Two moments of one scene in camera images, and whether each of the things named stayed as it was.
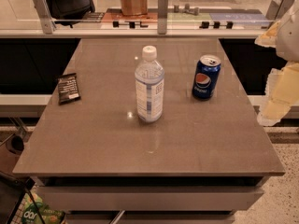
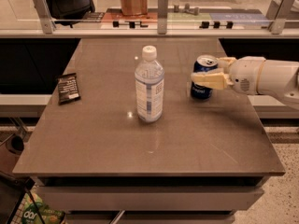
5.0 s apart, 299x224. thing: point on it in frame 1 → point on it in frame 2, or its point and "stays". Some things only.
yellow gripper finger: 281,92 → 218,78
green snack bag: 49,215 stays
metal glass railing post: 163,11 stays
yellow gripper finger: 269,37 → 223,63
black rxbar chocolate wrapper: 67,89 stays
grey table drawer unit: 150,200 stays
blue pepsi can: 206,77 stays
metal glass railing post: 40,1 stays
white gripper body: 290,36 → 245,75
